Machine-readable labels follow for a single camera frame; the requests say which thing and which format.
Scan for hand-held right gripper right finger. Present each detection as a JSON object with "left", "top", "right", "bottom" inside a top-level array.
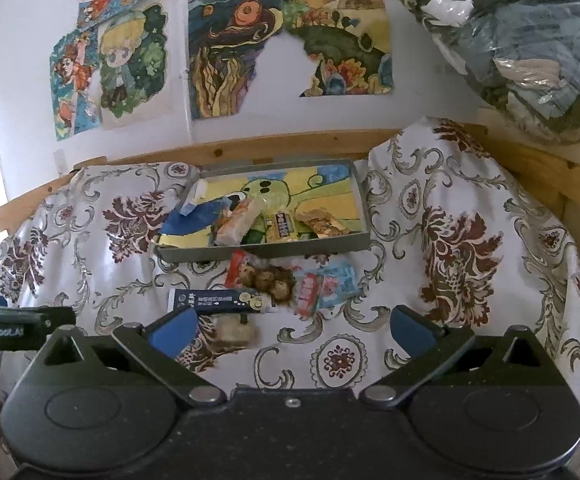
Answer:
[{"left": 359, "top": 305, "right": 558, "bottom": 406}]

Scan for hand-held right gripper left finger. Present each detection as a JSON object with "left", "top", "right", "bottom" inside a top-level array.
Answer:
[{"left": 32, "top": 307, "right": 228, "bottom": 406}]

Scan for dark blue long snack packet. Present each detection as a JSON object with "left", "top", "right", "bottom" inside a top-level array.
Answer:
[{"left": 167, "top": 287, "right": 271, "bottom": 317}]

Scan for beige green pastry packet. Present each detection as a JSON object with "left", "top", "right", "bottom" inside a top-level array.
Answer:
[{"left": 214, "top": 314, "right": 257, "bottom": 350}]

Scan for grey tray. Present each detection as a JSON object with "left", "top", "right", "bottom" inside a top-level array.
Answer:
[{"left": 156, "top": 159, "right": 372, "bottom": 263}]

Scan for light blue snack packet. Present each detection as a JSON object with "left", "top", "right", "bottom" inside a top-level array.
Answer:
[{"left": 292, "top": 261, "right": 358, "bottom": 318}]

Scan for clear pack of brown balls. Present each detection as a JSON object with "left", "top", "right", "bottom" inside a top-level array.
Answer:
[{"left": 224, "top": 250, "right": 295, "bottom": 307}]

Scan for small red white packet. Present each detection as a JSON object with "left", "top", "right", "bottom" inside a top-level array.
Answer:
[{"left": 294, "top": 274, "right": 323, "bottom": 317}]

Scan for orange white snack bar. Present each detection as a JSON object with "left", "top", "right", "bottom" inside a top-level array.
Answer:
[{"left": 214, "top": 197, "right": 267, "bottom": 247}]

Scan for clear nut packet blue ends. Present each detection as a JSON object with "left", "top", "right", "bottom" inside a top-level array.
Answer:
[{"left": 296, "top": 207, "right": 352, "bottom": 241}]

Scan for yellow snack packet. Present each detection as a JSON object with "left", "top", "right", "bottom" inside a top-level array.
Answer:
[{"left": 262, "top": 209, "right": 302, "bottom": 245}]

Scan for floral printed blanket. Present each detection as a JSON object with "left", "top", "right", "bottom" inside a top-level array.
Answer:
[{"left": 0, "top": 117, "right": 580, "bottom": 461}]

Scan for green creature painting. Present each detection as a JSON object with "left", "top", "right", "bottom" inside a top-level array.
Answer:
[{"left": 162, "top": 172, "right": 366, "bottom": 251}]

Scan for clear bag of clothes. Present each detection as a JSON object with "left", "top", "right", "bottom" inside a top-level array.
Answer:
[{"left": 397, "top": 0, "right": 580, "bottom": 143}]

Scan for wooden bed frame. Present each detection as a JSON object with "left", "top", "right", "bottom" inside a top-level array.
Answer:
[{"left": 0, "top": 122, "right": 580, "bottom": 286}]

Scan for white wall pipe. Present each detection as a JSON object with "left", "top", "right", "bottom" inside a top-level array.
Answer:
[{"left": 182, "top": 71, "right": 194, "bottom": 147}]

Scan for blond cartoon figure wall poster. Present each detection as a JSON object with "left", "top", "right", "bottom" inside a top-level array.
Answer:
[{"left": 97, "top": 2, "right": 171, "bottom": 126}]

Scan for swirl pattern wall poster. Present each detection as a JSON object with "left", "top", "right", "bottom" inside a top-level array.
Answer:
[{"left": 187, "top": 0, "right": 286, "bottom": 121}]

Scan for landscape wall poster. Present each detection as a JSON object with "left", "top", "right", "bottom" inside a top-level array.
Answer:
[{"left": 280, "top": 0, "right": 396, "bottom": 98}]

